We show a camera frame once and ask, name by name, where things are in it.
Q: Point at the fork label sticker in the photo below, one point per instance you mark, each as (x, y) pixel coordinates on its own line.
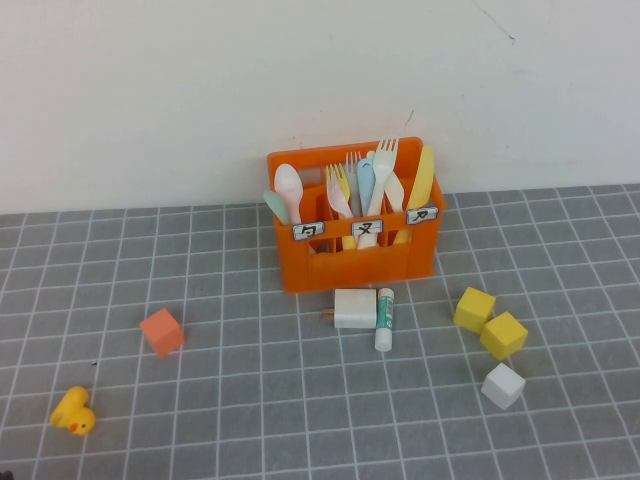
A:
(367, 229)

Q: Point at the mint green plastic spoon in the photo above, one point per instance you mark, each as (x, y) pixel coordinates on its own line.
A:
(275, 205)

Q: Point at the orange plastic cutlery holder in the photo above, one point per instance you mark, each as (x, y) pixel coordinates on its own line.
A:
(350, 270)

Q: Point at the yellow rubber duck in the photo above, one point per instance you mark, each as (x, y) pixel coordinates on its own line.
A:
(73, 412)

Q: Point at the grey grid tablecloth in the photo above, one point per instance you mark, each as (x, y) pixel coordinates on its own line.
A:
(250, 400)

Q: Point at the light blue plastic utensil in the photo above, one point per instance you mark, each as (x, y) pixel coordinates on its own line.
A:
(365, 182)

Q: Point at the white power adapter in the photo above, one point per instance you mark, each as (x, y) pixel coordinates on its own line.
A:
(355, 308)

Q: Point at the knife label sticker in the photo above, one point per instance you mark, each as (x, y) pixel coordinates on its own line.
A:
(422, 216)

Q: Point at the yellow plastic fork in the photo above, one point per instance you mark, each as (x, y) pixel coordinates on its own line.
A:
(341, 187)

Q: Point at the white green glue stick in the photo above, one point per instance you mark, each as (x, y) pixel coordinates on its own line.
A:
(387, 315)

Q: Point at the cream plastic knife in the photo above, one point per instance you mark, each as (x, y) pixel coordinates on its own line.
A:
(395, 192)

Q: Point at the spoon label sticker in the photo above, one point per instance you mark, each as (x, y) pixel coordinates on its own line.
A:
(308, 231)

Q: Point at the orange foam cube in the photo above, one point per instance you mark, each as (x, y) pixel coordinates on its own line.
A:
(161, 332)

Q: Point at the pink plastic spoon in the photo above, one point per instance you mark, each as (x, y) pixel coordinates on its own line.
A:
(287, 182)

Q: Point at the yellow foam cube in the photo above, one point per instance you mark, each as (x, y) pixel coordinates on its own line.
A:
(504, 335)
(474, 309)

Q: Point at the yellow plastic knife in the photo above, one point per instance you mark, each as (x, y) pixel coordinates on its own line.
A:
(422, 175)

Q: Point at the white foam cube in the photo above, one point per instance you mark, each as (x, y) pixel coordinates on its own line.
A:
(503, 386)

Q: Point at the pink plastic fork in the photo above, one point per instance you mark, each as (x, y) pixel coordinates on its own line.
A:
(339, 202)

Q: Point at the white plastic fork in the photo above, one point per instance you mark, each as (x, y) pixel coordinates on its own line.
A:
(382, 167)

